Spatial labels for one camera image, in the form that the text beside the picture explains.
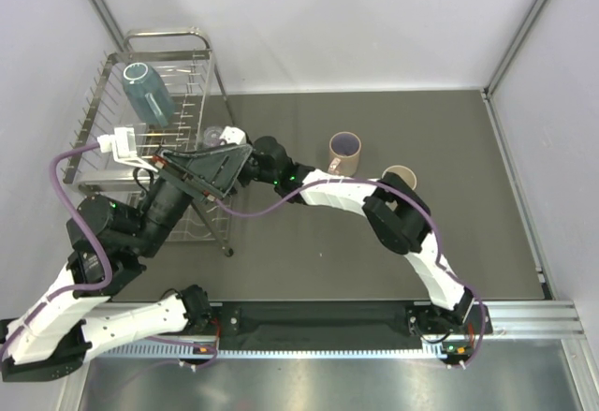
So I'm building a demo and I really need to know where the beige plastic cup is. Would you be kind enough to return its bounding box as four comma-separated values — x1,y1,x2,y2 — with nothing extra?
383,165,417,190

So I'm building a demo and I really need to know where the clear glass cup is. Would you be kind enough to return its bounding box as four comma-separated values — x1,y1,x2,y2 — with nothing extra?
201,125,224,148

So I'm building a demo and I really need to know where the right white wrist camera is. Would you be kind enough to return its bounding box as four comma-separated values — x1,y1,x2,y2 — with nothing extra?
219,126,247,145

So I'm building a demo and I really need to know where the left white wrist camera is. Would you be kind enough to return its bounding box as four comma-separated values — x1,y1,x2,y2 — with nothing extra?
97,126,158,172

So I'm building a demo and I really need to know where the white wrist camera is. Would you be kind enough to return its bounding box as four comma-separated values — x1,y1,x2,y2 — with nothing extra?
219,126,247,145
97,126,158,172

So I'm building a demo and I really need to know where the steel dish rack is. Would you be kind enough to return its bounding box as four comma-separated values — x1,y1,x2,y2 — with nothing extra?
61,26,240,258

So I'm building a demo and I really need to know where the left aluminium frame post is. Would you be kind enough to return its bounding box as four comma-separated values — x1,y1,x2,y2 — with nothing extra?
89,0,126,51

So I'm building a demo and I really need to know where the purple cable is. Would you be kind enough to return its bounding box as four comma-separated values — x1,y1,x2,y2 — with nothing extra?
214,178,485,369
0,143,219,369

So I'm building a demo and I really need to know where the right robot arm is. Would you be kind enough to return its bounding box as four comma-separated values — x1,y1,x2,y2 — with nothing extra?
240,137,475,333

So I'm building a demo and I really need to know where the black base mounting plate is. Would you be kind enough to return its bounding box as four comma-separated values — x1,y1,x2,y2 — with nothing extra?
157,299,497,351

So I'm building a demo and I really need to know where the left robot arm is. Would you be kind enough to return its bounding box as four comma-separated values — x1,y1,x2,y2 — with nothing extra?
1,143,253,382

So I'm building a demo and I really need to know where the right aluminium frame post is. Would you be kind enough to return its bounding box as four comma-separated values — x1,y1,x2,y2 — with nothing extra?
481,0,550,101

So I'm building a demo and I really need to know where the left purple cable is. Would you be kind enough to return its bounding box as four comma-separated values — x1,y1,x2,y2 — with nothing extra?
0,143,219,369

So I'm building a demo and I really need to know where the pink mug lavender inside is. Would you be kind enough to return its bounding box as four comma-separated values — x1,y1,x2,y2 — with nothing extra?
328,131,362,177

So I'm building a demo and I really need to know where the aluminium frame post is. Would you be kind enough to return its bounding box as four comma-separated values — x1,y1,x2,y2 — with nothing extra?
89,0,126,51
481,0,550,101

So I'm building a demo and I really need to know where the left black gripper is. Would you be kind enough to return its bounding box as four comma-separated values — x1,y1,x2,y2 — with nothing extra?
132,142,256,257

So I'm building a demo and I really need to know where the teal ceramic mug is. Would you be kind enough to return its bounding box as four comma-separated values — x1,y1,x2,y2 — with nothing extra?
122,62,176,127

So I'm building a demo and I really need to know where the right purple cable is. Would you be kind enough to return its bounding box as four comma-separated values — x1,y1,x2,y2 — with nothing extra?
214,178,485,369

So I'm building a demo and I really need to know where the grey slotted cable duct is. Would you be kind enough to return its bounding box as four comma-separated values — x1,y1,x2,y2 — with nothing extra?
100,341,469,360

